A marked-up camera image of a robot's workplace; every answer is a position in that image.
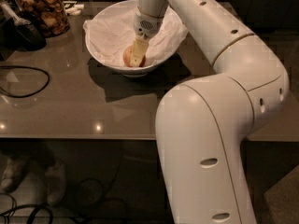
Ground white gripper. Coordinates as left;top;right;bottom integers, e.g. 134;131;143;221
130;7;163;67

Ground red yellow apple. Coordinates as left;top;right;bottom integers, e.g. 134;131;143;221
122;46;146;67

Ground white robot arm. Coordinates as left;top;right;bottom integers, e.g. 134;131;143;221
135;0;289;224

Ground small white items on table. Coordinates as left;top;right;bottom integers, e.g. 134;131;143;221
64;4;84;16

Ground glass jar of dried slices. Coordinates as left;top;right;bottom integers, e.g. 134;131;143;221
16;0;70;37

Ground right white shoe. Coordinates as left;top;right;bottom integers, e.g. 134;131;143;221
45;160;66;205

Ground white shoe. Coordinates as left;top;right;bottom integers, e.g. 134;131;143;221
1;158;27;193
45;160;66;205

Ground left white shoe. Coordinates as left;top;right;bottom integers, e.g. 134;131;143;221
1;158;27;193

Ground black cable on table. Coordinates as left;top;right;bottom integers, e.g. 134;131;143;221
0;65;51;99

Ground black round appliance with handle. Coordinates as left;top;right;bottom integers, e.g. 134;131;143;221
1;1;47;51

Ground black cables on floor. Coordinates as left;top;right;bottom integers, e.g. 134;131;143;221
0;192;54;224

